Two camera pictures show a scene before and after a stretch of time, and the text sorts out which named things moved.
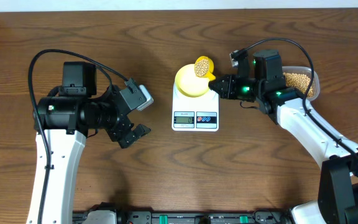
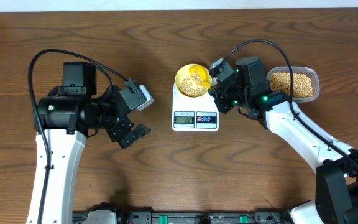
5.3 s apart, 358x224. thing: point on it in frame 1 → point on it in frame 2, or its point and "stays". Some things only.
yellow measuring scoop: [210, 74] → [201, 75]
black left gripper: [123, 124] stays
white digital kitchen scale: [197, 114] stays
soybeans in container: [300, 81] stays
